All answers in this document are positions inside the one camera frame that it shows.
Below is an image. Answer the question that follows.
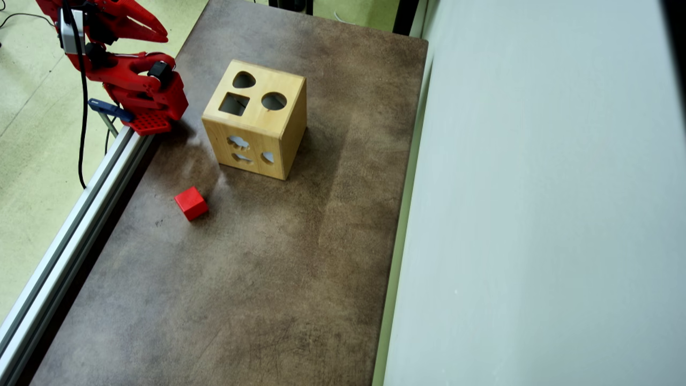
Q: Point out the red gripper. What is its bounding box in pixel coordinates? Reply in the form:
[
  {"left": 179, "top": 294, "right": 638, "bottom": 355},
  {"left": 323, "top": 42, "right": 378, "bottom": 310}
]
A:
[{"left": 35, "top": 0, "right": 168, "bottom": 43}]

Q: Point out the red wooden cube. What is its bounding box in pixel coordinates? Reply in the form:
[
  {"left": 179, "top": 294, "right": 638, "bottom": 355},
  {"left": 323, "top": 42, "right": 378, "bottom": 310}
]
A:
[{"left": 174, "top": 186, "right": 209, "bottom": 221}]

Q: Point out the blue table clamp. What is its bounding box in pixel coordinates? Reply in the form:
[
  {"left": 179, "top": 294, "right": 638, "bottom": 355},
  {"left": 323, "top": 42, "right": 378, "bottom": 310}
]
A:
[{"left": 88, "top": 98, "right": 135, "bottom": 139}]

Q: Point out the wooden shape sorter box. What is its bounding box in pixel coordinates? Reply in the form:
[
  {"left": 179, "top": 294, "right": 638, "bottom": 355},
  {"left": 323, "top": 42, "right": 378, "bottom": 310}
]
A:
[{"left": 202, "top": 59, "right": 308, "bottom": 181}]

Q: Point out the black equipment base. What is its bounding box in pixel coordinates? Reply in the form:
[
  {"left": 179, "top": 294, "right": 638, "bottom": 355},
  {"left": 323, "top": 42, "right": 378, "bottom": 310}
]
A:
[{"left": 268, "top": 0, "right": 315, "bottom": 14}]

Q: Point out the black furniture leg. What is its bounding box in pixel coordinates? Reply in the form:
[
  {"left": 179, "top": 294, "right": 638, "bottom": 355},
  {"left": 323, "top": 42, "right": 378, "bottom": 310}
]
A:
[{"left": 393, "top": 0, "right": 420, "bottom": 37}]

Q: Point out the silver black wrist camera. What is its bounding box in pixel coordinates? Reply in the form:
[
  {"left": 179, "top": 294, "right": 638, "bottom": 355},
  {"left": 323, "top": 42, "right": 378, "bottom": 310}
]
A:
[{"left": 58, "top": 8, "right": 86, "bottom": 55}]

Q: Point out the thick black camera cable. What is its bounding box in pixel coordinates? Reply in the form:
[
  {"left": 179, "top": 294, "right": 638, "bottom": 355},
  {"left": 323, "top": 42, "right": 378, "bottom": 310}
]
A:
[{"left": 62, "top": 0, "right": 90, "bottom": 189}]

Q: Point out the thin black floor cable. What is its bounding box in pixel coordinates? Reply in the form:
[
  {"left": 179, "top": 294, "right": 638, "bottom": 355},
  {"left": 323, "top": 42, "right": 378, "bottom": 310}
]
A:
[{"left": 0, "top": 11, "right": 57, "bottom": 28}]

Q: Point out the aluminium profile rail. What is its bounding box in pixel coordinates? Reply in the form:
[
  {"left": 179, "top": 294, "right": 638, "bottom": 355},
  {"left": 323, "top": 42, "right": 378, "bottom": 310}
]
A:
[{"left": 0, "top": 126, "right": 156, "bottom": 386}]

